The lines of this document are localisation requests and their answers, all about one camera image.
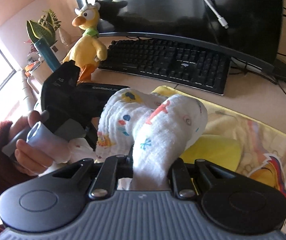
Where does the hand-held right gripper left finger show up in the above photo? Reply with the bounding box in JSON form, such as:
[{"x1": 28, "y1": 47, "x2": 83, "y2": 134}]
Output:
[{"x1": 51, "y1": 155, "x2": 132, "y2": 198}]

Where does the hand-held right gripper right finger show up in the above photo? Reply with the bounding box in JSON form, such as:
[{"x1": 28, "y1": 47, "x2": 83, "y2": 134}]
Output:
[{"x1": 167, "y1": 159, "x2": 237, "y2": 198}]

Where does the white printed muslin cloth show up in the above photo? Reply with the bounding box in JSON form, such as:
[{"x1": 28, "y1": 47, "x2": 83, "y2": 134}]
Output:
[{"x1": 49, "y1": 88, "x2": 208, "y2": 191}]

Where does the person's left hand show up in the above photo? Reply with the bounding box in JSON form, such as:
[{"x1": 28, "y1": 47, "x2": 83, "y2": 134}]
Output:
[{"x1": 9, "y1": 110, "x2": 71, "y2": 176}]

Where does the yellow banana plush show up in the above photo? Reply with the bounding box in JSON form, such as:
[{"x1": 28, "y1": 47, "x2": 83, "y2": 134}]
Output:
[{"x1": 179, "y1": 134, "x2": 241, "y2": 173}]

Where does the white pot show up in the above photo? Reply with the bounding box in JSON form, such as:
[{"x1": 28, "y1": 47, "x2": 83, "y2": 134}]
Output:
[{"x1": 24, "y1": 62, "x2": 44, "y2": 93}]

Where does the teal cylinder vase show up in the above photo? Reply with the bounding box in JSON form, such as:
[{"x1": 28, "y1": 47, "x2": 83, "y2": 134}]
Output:
[{"x1": 34, "y1": 38, "x2": 61, "y2": 72}]

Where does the yellow duck plush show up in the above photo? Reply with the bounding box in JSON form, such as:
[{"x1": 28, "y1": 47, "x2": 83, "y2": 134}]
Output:
[{"x1": 63, "y1": 0, "x2": 107, "y2": 82}]

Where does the green snake plant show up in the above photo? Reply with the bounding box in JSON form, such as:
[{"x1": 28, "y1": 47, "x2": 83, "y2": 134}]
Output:
[{"x1": 26, "y1": 20, "x2": 57, "y2": 47}]

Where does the yellow cartoon printed blanket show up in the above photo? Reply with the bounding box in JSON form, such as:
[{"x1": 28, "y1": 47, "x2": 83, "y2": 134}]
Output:
[{"x1": 151, "y1": 85, "x2": 286, "y2": 240}]

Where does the green leafy plant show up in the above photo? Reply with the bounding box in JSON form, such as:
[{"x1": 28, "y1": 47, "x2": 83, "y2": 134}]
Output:
[{"x1": 39, "y1": 9, "x2": 62, "y2": 30}]

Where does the black keyboard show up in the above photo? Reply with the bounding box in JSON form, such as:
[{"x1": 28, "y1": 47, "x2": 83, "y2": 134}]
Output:
[{"x1": 98, "y1": 39, "x2": 231, "y2": 96}]

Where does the black curved monitor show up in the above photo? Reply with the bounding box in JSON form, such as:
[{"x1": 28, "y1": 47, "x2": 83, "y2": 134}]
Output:
[{"x1": 70, "y1": 0, "x2": 283, "y2": 68}]

